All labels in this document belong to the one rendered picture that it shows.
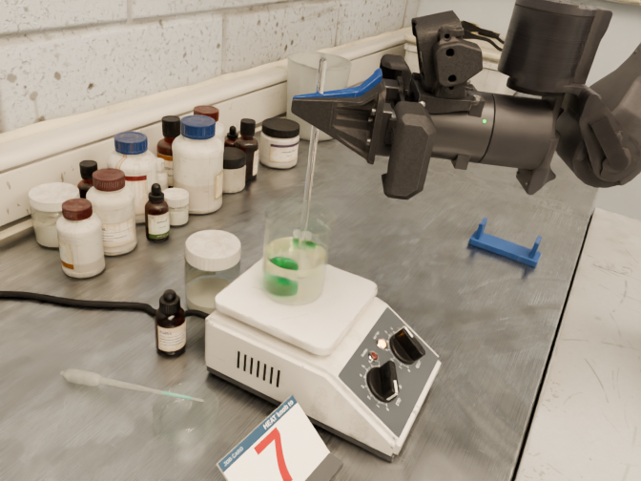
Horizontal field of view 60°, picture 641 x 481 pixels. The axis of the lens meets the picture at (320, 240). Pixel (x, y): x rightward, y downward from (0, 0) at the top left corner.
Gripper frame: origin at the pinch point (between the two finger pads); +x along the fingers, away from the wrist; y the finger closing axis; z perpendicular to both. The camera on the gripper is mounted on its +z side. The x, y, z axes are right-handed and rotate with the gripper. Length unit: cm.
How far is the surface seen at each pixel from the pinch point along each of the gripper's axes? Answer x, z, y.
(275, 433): 1.7, -22.8, 13.7
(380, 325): -7.1, -19.7, 2.3
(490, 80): -42, -19, -100
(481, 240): -24.9, -25.2, -27.2
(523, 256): -30.3, -25.2, -23.8
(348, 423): -4.4, -23.3, 11.4
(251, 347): 4.7, -20.0, 7.1
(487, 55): -39, -13, -100
